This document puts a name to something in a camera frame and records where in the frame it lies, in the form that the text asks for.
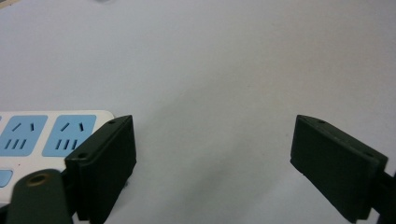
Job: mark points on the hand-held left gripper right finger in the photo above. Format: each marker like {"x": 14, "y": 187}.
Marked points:
{"x": 336, "y": 168}

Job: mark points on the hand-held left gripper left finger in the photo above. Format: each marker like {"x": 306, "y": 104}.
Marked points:
{"x": 102, "y": 168}

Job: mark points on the white and blue power strip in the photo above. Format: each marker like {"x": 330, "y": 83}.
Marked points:
{"x": 37, "y": 146}

